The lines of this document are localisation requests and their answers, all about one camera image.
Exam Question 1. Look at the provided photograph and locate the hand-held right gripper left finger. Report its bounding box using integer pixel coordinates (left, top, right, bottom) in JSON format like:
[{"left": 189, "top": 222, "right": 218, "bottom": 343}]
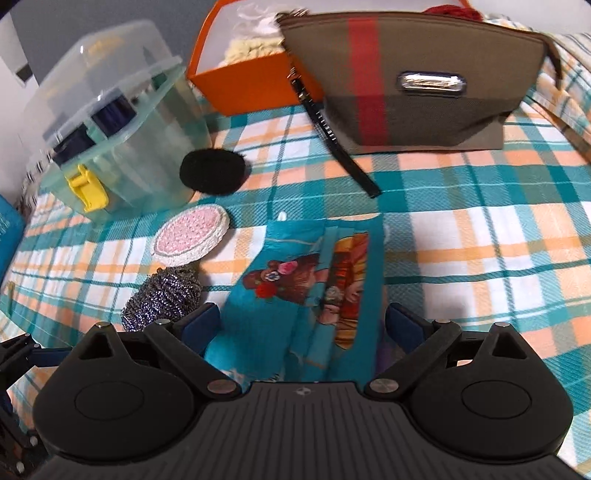
[{"left": 69, "top": 302, "right": 243, "bottom": 400}]

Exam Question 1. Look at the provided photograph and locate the clear plastic storage box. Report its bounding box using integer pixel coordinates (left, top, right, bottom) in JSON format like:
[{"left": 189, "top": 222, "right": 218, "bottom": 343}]
[{"left": 21, "top": 18, "right": 211, "bottom": 227}]

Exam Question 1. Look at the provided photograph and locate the pink crochet scrubber pad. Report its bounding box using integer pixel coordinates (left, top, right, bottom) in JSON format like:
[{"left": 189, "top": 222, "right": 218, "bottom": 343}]
[{"left": 152, "top": 205, "right": 230, "bottom": 267}]

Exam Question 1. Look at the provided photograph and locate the steel wool scourer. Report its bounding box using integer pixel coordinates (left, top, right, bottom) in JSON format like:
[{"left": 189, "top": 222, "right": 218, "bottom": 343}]
[{"left": 121, "top": 265, "right": 202, "bottom": 332}]

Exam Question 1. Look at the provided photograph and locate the brown striped zip pouch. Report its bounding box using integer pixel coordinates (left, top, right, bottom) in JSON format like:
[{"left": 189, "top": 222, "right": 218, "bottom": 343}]
[{"left": 276, "top": 11, "right": 564, "bottom": 199}]

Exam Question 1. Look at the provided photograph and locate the dark red towel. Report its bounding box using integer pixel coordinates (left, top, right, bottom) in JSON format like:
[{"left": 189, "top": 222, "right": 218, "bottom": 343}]
[{"left": 424, "top": 0, "right": 483, "bottom": 23}]

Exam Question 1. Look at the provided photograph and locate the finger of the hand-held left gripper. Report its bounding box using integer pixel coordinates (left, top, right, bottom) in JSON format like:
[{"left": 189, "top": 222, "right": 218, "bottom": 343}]
[
  {"left": 0, "top": 383, "right": 42, "bottom": 469},
  {"left": 0, "top": 333, "right": 75, "bottom": 377}
]

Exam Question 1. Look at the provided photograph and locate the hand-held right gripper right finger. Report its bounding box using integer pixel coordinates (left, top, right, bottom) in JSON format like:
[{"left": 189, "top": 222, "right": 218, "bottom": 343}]
[{"left": 365, "top": 302, "right": 532, "bottom": 400}]

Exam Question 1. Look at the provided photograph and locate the plaid blanket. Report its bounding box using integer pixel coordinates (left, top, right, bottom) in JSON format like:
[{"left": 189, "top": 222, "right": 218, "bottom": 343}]
[{"left": 0, "top": 18, "right": 591, "bottom": 462}]

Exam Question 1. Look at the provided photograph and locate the teal printed face mask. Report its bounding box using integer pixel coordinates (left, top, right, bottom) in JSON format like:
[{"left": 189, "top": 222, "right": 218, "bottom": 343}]
[{"left": 203, "top": 217, "right": 386, "bottom": 384}]

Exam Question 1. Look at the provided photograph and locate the teal cushion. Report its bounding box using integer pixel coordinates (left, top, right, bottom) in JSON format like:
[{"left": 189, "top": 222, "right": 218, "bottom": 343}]
[{"left": 0, "top": 194, "right": 26, "bottom": 282}]

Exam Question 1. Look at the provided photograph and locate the black round puff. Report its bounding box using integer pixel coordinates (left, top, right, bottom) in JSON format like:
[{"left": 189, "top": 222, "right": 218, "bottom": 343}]
[{"left": 179, "top": 148, "right": 246, "bottom": 195}]

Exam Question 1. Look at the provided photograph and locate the cream scrunchie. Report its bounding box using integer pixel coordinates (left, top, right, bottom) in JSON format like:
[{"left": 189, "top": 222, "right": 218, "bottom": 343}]
[{"left": 222, "top": 36, "right": 284, "bottom": 68}]

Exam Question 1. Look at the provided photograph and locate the orange cardboard box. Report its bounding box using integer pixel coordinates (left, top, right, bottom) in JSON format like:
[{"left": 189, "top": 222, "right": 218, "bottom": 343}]
[{"left": 187, "top": 0, "right": 474, "bottom": 116}]

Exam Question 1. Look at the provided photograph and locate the grey padded headboard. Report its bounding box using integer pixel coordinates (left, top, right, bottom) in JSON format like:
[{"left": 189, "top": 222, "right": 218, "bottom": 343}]
[{"left": 11, "top": 0, "right": 222, "bottom": 84}]

